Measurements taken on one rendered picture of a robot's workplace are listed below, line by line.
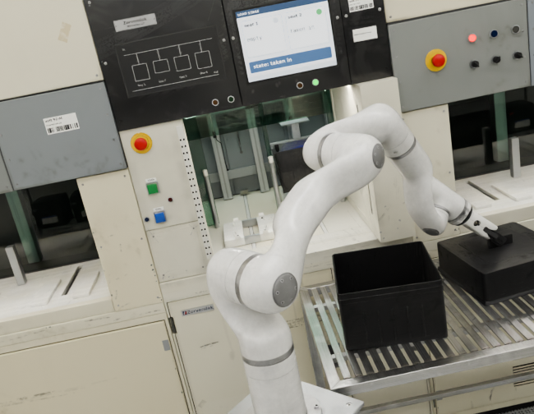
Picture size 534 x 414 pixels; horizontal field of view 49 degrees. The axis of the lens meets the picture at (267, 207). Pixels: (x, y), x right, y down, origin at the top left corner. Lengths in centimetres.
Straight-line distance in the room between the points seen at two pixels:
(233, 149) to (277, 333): 163
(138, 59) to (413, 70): 85
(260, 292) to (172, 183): 83
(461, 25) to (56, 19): 123
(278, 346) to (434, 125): 101
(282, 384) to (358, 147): 55
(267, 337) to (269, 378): 10
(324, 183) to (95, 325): 110
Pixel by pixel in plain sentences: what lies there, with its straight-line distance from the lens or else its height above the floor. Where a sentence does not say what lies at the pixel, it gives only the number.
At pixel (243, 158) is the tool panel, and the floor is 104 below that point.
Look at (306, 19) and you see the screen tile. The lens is 188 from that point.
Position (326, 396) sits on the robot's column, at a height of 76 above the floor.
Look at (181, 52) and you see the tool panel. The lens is 187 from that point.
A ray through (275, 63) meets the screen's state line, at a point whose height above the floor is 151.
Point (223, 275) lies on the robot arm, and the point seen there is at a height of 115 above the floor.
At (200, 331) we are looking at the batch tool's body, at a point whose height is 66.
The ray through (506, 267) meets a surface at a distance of 181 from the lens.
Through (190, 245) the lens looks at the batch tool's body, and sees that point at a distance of 200.
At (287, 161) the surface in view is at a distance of 246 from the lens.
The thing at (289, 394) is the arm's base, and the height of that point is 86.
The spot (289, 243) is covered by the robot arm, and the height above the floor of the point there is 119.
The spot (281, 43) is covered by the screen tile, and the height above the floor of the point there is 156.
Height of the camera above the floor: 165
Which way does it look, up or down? 18 degrees down
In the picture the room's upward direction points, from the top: 11 degrees counter-clockwise
